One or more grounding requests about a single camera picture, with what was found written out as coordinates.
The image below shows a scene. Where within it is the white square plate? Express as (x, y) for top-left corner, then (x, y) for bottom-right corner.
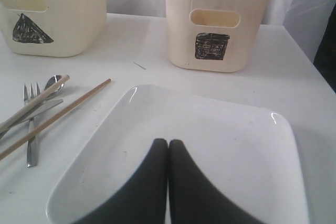
(47, 84), (309, 223)

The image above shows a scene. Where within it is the wooden chopstick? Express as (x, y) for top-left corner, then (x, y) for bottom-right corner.
(1, 75), (70, 133)
(1, 79), (112, 160)

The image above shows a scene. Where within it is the cream bin square mark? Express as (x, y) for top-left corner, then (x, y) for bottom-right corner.
(166, 0), (269, 72)

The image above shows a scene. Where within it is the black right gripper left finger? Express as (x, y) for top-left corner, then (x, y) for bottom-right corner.
(76, 138), (168, 223)

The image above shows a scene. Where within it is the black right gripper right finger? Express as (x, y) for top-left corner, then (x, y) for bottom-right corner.
(169, 140), (260, 223)

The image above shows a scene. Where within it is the steel fork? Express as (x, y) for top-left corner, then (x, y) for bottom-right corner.
(23, 82), (41, 168)

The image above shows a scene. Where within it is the steel table knife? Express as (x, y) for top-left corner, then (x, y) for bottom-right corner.
(1, 99), (63, 138)

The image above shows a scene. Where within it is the cream bin triangle mark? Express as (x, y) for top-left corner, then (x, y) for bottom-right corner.
(1, 0), (107, 57)

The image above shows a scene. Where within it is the steel spoon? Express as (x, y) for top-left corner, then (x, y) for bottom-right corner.
(44, 74), (64, 101)

